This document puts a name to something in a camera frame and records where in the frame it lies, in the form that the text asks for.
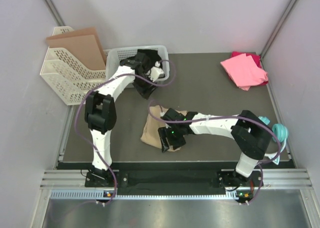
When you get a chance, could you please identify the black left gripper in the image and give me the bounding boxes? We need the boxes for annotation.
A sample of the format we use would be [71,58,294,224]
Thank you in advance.
[131,70,158,100]

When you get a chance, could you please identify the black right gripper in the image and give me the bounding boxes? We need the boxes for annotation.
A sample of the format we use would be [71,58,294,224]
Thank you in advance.
[159,124,187,152]

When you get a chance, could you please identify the beige t shirt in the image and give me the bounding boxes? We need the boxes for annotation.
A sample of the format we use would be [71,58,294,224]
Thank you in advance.
[139,104,189,153]

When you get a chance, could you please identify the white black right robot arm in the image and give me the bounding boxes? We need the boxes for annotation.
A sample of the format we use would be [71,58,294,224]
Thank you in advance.
[158,108,272,187]

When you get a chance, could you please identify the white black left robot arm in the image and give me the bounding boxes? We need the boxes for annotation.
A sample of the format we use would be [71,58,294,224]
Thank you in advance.
[84,49,164,186]

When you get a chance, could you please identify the black t shirt in basket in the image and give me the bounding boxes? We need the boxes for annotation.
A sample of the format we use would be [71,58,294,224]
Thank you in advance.
[119,49,163,76]

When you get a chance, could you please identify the white plastic laundry basket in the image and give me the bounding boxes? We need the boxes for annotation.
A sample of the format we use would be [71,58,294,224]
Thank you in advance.
[102,45,170,88]

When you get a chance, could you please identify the white mesh file organizer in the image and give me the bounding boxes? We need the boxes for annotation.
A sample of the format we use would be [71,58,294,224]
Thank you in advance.
[40,26,106,105]

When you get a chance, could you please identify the brown paper folder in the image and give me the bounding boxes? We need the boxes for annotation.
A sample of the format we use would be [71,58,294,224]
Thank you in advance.
[45,27,107,71]

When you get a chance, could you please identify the pink folded t shirt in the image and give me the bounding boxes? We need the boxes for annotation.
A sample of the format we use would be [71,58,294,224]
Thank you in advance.
[220,54,267,91]

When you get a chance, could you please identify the magenta folded t shirt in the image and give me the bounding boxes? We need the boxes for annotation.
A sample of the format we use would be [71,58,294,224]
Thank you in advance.
[230,51,269,86]

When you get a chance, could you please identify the teal cat ear headphones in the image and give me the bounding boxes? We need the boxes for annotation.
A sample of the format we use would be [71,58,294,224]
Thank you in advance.
[264,123,289,165]

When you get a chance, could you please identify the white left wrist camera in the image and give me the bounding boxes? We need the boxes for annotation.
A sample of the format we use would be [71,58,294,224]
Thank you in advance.
[147,61,165,82]

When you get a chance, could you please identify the grey slotted cable duct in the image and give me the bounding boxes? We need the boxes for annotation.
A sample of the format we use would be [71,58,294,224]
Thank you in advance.
[50,189,250,200]

